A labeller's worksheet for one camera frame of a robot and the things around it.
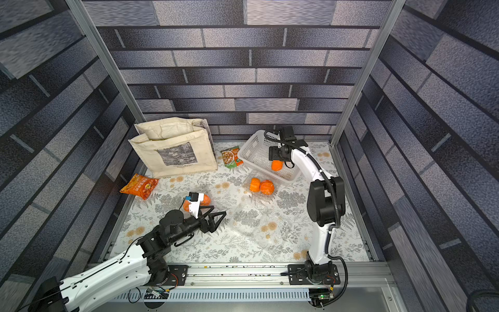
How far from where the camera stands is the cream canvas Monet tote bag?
0.87 m

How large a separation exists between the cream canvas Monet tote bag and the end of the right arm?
0.31m

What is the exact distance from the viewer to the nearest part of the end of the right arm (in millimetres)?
687
